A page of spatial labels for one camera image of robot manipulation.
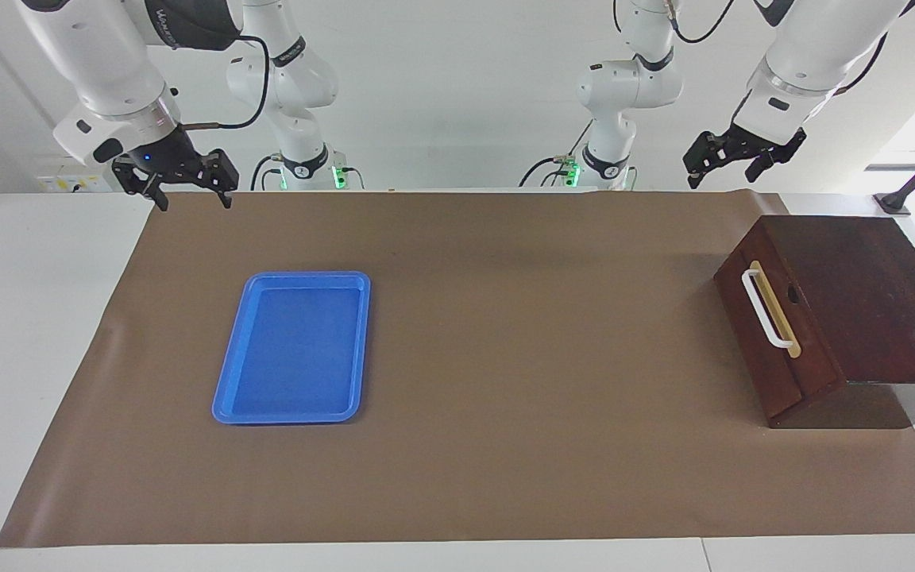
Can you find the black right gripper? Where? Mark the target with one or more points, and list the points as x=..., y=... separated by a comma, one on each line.
x=167, y=155

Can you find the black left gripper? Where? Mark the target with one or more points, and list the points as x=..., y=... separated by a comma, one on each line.
x=767, y=139

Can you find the dark wooden drawer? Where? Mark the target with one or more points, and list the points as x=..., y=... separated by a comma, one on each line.
x=751, y=349

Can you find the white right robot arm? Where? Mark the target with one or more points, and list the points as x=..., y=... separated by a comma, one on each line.
x=100, y=63

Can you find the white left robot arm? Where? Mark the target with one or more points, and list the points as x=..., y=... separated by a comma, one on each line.
x=815, y=56

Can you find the dark brown wooden cabinet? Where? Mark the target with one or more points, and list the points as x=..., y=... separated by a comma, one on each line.
x=886, y=302

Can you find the blue plastic tray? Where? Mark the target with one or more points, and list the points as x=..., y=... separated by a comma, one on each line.
x=291, y=357

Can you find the brown table mat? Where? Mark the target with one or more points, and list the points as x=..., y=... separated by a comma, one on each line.
x=505, y=437

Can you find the white wall socket box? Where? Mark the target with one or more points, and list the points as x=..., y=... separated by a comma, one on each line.
x=68, y=181

